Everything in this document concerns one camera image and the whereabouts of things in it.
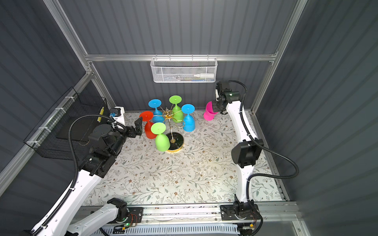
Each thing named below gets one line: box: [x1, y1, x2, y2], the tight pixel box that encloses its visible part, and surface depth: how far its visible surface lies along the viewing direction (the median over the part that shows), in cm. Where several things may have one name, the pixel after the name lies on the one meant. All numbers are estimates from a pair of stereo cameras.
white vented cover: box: [99, 223, 238, 236], surface depth 72 cm
